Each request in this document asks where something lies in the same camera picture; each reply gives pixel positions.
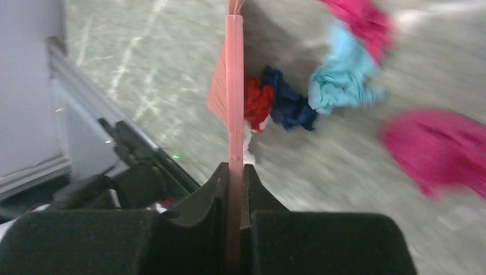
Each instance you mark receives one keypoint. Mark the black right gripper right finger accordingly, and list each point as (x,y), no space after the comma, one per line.
(275,240)

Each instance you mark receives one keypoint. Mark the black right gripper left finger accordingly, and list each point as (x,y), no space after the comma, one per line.
(186,239)

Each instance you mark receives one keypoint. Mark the pink plastic hand brush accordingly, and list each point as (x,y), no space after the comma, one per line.
(226,100)

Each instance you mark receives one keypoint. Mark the white twisted paper scrap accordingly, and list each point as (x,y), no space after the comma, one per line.
(248,157)

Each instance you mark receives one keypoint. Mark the dark blue paper scrap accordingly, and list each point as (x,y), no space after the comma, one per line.
(289,108)

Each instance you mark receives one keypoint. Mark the red paper scrap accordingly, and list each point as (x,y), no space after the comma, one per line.
(258,100)

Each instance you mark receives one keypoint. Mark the light blue paper scrap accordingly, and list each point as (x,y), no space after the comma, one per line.
(342,79)

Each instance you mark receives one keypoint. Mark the magenta paper scrap left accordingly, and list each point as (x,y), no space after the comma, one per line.
(367,22)

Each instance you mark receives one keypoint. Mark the magenta paper scrap by handle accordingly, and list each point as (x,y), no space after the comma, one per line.
(438,149)

